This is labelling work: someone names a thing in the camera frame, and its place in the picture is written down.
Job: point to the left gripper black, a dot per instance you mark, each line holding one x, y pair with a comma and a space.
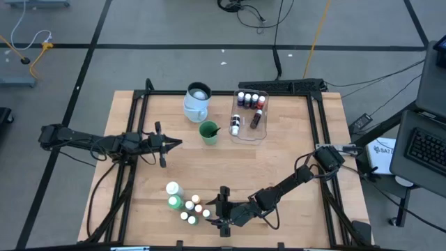
153, 143

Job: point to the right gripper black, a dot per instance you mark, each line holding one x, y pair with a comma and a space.
237, 214

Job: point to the green plastic cup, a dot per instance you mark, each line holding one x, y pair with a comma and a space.
209, 141

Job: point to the black paintbrush silver ferrule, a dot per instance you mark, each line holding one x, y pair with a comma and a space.
213, 132

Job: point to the clear plastic bin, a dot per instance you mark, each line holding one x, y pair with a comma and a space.
251, 137

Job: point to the lavender paint bottle white cap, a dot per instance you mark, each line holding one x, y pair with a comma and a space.
240, 98

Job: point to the dark green paint bottle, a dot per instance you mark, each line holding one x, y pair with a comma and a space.
247, 100

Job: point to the brown paint bottle white cap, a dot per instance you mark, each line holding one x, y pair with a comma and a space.
256, 118

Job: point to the dark blue paint bottle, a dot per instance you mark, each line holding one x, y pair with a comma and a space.
254, 101

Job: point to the red paint bottle white cap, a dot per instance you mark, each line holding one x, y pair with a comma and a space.
261, 102

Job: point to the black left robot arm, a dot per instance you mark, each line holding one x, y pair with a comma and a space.
104, 144

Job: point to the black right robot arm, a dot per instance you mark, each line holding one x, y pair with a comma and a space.
289, 181

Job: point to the grey paint bottle white cap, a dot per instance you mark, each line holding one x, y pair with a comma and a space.
206, 213

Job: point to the orange paint bottle white cap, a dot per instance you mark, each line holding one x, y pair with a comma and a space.
198, 209

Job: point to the yellow paint bottle white cap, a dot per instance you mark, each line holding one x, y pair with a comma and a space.
196, 199

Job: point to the small green paint bottle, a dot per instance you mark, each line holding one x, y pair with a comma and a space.
184, 216
192, 220

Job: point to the large green paint bottle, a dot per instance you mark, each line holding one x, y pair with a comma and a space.
175, 202

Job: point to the large white paint bottle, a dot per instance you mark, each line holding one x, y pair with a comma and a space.
173, 188

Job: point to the white tilted pitcher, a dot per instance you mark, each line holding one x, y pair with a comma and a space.
195, 108

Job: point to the black perforated box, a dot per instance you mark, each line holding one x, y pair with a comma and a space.
271, 85

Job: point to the grey cart base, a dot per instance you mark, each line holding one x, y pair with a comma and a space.
35, 3
17, 82

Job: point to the black power adapter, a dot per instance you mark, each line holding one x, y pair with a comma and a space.
360, 122

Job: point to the black caster base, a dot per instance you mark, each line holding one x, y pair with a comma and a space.
4, 116

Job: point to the white printed box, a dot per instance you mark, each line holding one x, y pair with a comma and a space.
380, 157

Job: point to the white round object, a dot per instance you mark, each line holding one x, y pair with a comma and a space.
403, 181

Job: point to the dark grey desk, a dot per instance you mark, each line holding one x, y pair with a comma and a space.
428, 181

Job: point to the black keyboard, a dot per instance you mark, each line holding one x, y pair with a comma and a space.
426, 150

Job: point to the grey desk upper shelf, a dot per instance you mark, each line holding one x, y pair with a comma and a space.
432, 87

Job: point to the large display monitor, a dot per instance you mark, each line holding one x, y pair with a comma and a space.
440, 49

